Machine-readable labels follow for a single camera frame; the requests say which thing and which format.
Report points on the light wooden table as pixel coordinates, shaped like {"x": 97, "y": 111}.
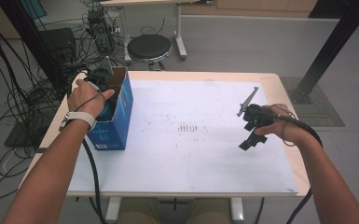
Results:
{"x": 301, "y": 174}

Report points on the black round stool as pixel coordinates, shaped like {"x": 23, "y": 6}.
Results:
{"x": 149, "y": 46}

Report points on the grey computer tower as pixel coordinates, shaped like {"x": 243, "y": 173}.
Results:
{"x": 101, "y": 31}

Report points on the person's right hand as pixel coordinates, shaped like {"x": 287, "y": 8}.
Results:
{"x": 284, "y": 127}

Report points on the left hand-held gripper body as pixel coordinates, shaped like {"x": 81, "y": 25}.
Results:
{"x": 99, "y": 77}

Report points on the person's left leg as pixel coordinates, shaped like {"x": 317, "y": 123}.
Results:
{"x": 135, "y": 213}

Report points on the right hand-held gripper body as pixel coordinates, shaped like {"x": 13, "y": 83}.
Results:
{"x": 258, "y": 116}

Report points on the thick black slanted post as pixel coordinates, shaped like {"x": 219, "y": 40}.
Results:
{"x": 338, "y": 37}

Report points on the wooden cabinet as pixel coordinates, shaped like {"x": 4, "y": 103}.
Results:
{"x": 248, "y": 7}

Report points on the person's leg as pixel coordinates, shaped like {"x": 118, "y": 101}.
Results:
{"x": 135, "y": 213}
{"x": 203, "y": 213}

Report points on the teal panel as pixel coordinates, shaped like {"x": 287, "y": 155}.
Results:
{"x": 32, "y": 7}

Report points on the person's left hand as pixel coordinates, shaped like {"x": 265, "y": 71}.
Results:
{"x": 84, "y": 99}

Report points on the person's right leg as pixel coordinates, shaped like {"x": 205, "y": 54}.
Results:
{"x": 203, "y": 213}

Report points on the white table mat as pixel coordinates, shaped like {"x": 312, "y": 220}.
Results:
{"x": 183, "y": 168}

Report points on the white wristwatch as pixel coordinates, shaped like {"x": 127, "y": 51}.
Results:
{"x": 80, "y": 117}

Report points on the white background desk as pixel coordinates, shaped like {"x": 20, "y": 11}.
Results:
{"x": 180, "y": 31}

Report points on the blue cardboard box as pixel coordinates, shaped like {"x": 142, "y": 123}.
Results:
{"x": 118, "y": 130}

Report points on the black box device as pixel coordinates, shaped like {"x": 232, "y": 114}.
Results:
{"x": 57, "y": 43}

